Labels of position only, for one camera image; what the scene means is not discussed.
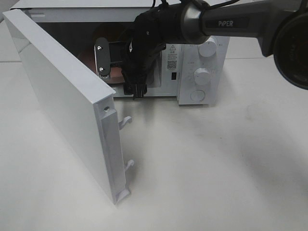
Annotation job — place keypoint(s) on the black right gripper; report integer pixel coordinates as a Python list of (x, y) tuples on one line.
[(120, 53)]

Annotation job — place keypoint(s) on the white microwave door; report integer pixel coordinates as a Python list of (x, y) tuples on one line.
[(79, 104)]

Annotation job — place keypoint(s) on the round white door button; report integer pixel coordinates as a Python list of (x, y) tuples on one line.
[(197, 96)]

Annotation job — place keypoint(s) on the pink round plate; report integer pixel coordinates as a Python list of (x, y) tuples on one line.
[(88, 59)]

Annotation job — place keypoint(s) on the white dial knob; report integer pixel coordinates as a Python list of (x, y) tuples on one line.
[(208, 48), (202, 76)]

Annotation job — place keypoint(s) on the toy burger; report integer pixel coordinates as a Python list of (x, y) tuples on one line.
[(116, 33)]

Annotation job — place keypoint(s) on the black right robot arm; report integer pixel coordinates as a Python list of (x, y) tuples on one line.
[(280, 26)]

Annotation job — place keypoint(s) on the white microwave oven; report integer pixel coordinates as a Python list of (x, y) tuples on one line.
[(72, 22)]

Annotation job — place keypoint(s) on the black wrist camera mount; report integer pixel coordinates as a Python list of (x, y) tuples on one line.
[(102, 58)]

